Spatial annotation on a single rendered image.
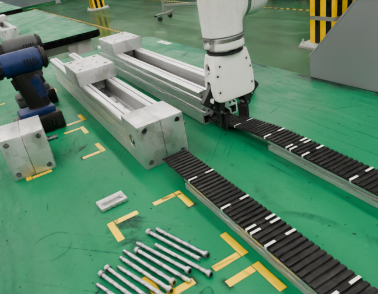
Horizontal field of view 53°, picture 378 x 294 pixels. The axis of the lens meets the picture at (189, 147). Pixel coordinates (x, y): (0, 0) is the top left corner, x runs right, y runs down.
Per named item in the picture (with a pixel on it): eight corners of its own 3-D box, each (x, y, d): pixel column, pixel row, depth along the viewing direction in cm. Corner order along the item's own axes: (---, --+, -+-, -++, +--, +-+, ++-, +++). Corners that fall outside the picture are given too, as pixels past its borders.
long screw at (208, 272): (214, 275, 49) (213, 269, 49) (209, 279, 49) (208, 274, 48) (158, 245, 56) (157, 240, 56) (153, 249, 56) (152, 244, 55)
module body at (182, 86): (237, 111, 93) (234, 79, 90) (203, 125, 90) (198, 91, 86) (125, 60, 158) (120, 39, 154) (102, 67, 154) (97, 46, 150)
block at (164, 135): (199, 148, 80) (192, 107, 76) (146, 170, 76) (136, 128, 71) (179, 135, 87) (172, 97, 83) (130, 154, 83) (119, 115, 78)
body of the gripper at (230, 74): (213, 53, 73) (220, 107, 78) (255, 39, 76) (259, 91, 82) (193, 48, 79) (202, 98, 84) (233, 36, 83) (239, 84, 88)
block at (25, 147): (67, 163, 84) (53, 125, 80) (14, 181, 81) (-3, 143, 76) (61, 146, 92) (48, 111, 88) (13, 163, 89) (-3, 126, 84)
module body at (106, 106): (170, 138, 87) (163, 104, 83) (130, 154, 83) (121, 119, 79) (81, 73, 151) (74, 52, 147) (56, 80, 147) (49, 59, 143)
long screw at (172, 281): (177, 283, 49) (176, 277, 49) (172, 287, 49) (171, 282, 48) (127, 251, 56) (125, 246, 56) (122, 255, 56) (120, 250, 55)
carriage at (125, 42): (144, 54, 137) (140, 35, 134) (116, 63, 133) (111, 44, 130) (129, 48, 150) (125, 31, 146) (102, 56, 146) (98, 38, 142)
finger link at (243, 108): (244, 94, 82) (247, 122, 85) (255, 90, 84) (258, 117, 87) (235, 91, 85) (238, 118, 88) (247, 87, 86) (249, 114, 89)
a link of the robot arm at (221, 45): (214, 42, 72) (217, 57, 73) (252, 30, 75) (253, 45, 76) (193, 38, 78) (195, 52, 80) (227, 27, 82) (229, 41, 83)
